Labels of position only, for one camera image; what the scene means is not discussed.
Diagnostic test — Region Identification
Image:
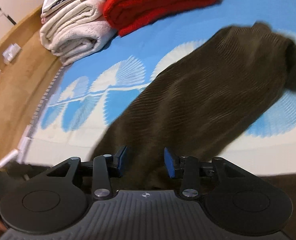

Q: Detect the blue white patterned bedsheet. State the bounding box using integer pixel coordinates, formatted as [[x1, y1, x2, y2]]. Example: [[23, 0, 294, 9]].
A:
[[23, 0, 296, 174]]

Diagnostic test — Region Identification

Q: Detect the wooden bedside bench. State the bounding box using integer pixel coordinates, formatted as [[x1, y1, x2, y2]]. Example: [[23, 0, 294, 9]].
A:
[[0, 8, 61, 160]]

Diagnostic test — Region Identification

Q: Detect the white folded blanket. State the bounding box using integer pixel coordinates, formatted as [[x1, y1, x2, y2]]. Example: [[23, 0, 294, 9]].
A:
[[40, 0, 116, 66]]

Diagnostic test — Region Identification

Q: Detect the white tissue pack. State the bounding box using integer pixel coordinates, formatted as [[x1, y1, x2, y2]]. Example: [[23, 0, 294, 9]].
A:
[[2, 43, 21, 64]]

